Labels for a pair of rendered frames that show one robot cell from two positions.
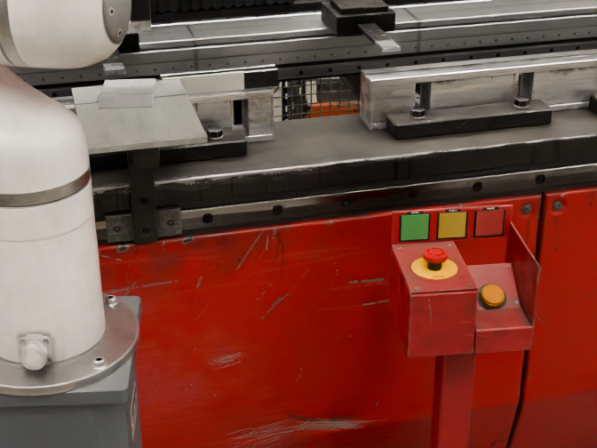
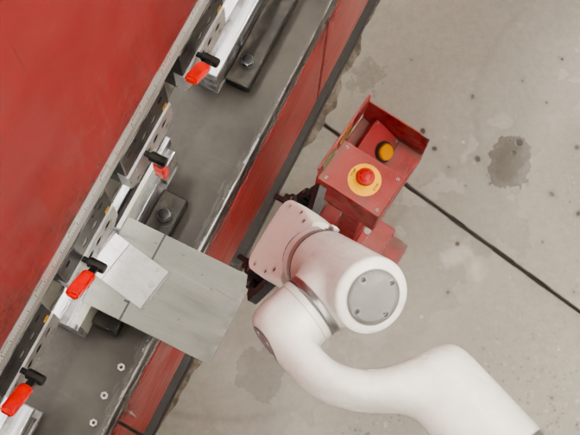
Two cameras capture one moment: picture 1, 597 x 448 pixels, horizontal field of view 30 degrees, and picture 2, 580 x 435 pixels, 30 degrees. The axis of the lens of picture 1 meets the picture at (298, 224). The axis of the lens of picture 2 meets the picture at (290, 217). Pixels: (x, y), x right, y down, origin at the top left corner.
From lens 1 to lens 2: 1.89 m
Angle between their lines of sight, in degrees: 55
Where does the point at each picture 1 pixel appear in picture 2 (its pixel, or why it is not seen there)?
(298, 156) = (217, 173)
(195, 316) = not seen: hidden behind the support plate
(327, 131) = (193, 120)
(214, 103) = (150, 199)
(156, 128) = (212, 298)
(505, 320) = (405, 162)
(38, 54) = not seen: outside the picture
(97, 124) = (171, 329)
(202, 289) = not seen: hidden behind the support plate
